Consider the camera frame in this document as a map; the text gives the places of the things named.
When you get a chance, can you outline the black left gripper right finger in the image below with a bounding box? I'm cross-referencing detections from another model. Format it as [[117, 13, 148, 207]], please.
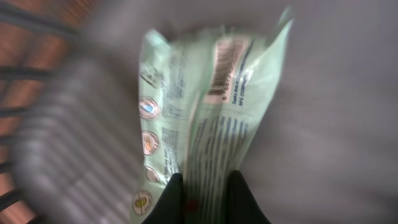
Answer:
[[225, 170, 271, 224]]

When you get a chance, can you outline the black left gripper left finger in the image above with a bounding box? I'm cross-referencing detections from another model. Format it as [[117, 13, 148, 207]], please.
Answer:
[[142, 173, 183, 224]]

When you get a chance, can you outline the mint green wipes packet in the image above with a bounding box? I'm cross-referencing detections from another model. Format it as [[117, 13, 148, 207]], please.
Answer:
[[130, 8, 293, 223]]

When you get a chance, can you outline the grey plastic mesh basket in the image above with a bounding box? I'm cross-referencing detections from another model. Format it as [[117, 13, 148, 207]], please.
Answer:
[[1, 0, 397, 223]]

